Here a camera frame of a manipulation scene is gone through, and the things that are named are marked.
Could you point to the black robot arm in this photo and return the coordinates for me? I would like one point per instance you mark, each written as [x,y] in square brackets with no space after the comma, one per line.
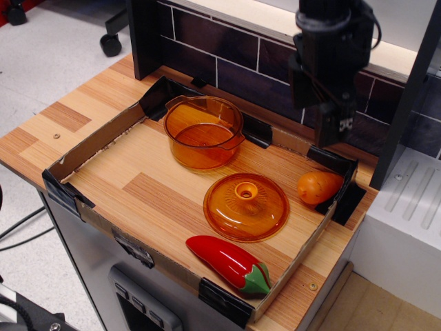
[319,8]

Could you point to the cardboard fence with black tape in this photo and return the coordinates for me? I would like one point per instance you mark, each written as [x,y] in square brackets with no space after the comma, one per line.
[119,198]

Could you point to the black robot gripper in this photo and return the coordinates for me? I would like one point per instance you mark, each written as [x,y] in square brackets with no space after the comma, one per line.
[330,51]

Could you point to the orange transparent plastic pot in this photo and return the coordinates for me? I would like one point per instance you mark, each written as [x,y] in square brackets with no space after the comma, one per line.
[204,132]

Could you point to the black office chair base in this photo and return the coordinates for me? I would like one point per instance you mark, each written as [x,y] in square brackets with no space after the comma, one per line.
[109,42]

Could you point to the red toy chili pepper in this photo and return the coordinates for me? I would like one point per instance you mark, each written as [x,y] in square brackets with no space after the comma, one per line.
[239,268]

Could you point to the orange toy carrot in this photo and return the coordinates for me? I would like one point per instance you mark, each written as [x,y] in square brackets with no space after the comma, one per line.
[317,187]

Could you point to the black equipment bottom left corner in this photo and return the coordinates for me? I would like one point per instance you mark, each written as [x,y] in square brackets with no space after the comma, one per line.
[20,313]

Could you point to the grey toy oven panel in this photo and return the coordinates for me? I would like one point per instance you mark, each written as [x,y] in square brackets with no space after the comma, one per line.
[140,309]

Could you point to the orange transparent pot lid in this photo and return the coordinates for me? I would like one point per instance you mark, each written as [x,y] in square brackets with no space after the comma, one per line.
[246,207]

